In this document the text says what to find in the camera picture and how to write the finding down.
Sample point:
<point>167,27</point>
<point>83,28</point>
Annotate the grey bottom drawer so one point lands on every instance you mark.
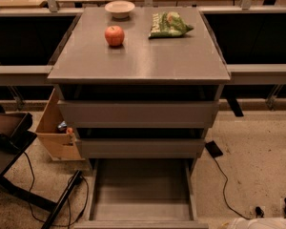
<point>141,194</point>

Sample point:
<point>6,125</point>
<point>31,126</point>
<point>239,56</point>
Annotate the grey drawer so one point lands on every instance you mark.
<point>139,114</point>
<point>140,148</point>
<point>141,194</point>

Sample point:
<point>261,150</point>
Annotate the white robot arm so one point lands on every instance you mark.
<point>271,223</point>

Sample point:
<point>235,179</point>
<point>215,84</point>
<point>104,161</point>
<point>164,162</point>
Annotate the grey drawer cabinet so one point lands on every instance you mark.
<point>187,68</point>

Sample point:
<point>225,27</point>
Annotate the grey top drawer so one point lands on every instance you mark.
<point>139,114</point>

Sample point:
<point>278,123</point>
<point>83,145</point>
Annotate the grey middle drawer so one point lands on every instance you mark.
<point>140,148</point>

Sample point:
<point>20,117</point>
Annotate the red apple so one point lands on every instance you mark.
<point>114,36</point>

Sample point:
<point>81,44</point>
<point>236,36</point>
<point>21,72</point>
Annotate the black power adapter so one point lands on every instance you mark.
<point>213,149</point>

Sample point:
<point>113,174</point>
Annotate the green chip bag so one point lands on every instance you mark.
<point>167,24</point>

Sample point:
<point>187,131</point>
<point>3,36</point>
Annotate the cardboard box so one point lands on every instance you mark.
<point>59,144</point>

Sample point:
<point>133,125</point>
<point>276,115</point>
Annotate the white bowl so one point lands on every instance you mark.
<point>119,9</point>

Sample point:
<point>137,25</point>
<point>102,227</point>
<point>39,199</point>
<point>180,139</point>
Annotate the brown bag on desk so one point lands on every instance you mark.
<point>12,127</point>

